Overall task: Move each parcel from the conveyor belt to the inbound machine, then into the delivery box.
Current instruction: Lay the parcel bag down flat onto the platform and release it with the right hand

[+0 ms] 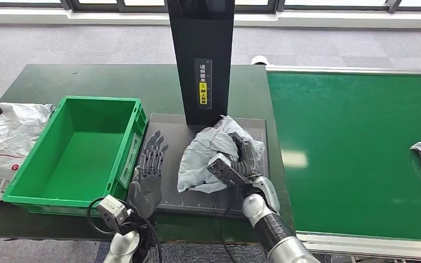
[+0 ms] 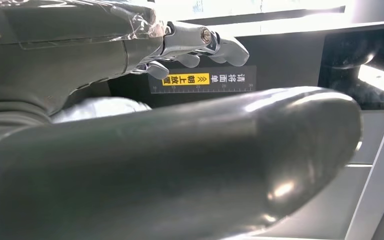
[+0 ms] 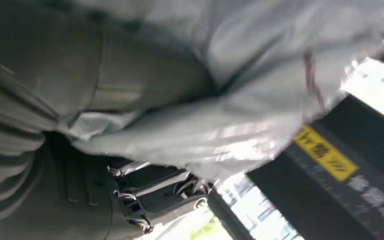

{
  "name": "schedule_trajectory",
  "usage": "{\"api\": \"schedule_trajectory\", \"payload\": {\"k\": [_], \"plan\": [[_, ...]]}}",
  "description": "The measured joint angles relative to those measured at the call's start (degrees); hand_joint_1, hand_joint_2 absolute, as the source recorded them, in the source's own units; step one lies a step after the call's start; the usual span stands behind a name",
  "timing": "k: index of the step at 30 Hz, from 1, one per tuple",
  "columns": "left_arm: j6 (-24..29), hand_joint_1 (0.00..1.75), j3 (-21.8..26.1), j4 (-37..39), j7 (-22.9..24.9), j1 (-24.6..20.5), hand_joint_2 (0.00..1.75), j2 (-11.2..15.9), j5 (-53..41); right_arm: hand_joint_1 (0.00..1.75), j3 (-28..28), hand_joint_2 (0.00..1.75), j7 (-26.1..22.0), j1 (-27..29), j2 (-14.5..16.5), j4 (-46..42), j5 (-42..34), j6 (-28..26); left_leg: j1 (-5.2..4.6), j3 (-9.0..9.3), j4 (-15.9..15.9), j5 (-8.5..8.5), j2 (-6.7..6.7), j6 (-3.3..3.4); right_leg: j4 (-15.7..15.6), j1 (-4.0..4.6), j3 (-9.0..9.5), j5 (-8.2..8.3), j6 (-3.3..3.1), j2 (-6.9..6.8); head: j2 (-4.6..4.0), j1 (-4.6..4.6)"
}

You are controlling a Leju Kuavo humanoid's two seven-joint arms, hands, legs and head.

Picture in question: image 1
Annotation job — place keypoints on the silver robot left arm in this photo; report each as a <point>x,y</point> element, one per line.
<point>123,247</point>

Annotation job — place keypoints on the large white printed sack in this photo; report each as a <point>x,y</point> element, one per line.
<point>7,138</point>

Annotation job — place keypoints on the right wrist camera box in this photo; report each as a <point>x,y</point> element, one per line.
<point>225,170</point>

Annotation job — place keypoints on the silver conveyor frame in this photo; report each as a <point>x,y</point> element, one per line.
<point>341,69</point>

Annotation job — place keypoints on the dark green table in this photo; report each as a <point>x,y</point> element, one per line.
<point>123,83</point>

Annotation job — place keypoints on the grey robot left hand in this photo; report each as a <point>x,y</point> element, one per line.
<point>147,188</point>

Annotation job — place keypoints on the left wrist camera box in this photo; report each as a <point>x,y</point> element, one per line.
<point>112,210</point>

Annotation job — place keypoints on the white conveyor roller end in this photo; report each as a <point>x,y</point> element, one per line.
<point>258,59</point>

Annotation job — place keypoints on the black inbound scanning machine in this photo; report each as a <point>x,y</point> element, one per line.
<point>203,43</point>

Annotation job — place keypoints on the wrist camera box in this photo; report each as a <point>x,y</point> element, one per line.
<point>112,210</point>
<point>225,170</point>

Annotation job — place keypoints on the green plastic crate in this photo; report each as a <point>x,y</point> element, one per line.
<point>87,156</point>

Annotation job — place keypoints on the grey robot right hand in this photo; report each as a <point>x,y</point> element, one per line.
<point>248,159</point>

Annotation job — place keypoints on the green conveyor belt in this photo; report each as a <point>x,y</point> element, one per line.
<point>341,127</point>

